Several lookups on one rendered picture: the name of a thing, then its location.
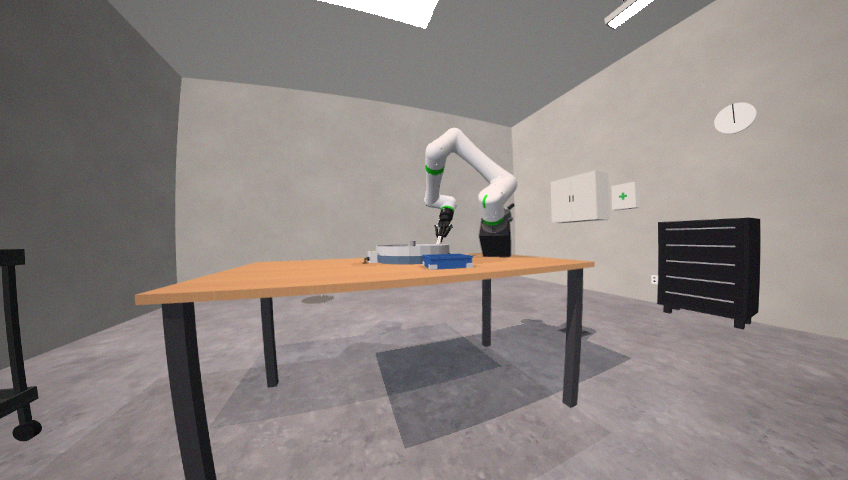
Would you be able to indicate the blue crate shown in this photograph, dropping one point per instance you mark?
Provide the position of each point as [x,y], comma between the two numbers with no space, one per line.
[447,261]

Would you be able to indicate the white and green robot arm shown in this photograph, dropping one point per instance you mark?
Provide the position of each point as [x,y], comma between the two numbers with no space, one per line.
[491,199]

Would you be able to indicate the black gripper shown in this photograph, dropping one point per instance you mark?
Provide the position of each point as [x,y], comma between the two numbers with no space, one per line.
[445,227]

